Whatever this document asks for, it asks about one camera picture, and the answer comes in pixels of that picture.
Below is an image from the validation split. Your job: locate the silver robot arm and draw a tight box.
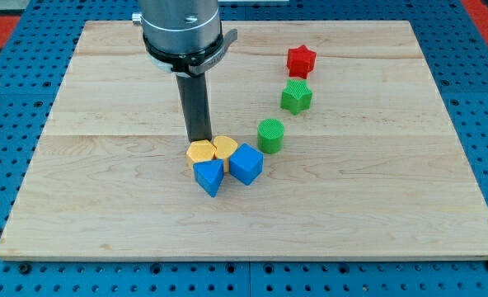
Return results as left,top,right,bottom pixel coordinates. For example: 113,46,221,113
132,0,237,78

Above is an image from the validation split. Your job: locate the green star block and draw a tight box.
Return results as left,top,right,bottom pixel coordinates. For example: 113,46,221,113
280,79,313,115

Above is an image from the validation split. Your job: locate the red star block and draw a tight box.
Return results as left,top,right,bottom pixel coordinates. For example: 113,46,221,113
286,45,317,79

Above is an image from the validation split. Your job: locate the blue cube block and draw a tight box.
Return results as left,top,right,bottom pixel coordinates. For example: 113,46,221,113
229,144,264,186

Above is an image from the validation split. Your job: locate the yellow heart block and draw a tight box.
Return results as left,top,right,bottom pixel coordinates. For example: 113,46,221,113
213,135,238,172

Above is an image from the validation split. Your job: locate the green cylinder block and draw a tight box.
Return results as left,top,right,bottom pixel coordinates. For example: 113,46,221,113
257,118,284,154

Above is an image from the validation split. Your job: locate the yellow hexagon block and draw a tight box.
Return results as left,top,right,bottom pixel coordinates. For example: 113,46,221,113
186,139,216,167

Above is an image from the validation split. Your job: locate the blue triangle block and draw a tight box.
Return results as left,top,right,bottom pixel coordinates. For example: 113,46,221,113
193,159,224,197

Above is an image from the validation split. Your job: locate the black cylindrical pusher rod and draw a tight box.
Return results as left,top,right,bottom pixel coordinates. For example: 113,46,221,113
176,73,212,142

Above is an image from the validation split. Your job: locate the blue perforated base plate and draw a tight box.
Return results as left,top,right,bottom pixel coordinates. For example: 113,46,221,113
0,0,488,296

